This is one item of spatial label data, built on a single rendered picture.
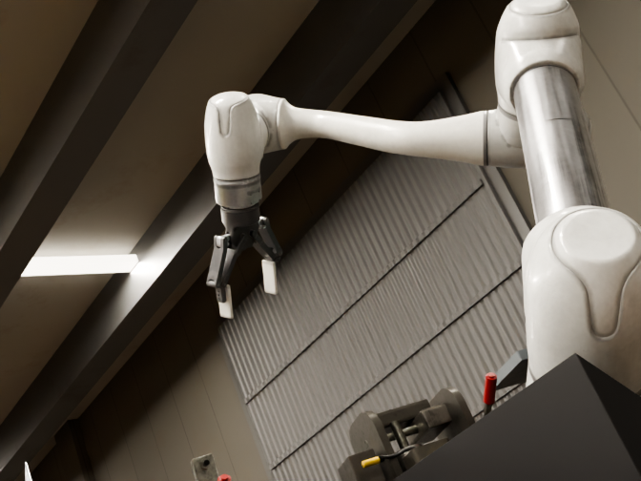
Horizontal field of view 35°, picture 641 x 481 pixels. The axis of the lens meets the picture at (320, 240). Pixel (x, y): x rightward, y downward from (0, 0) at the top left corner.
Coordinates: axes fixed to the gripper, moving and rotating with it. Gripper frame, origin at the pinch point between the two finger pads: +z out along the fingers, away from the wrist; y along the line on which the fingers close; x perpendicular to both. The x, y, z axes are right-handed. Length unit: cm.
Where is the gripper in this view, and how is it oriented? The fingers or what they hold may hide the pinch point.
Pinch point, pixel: (249, 299)
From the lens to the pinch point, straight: 205.0
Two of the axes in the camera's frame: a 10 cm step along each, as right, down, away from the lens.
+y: 6.0, -3.1, 7.4
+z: 0.7, 9.4, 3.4
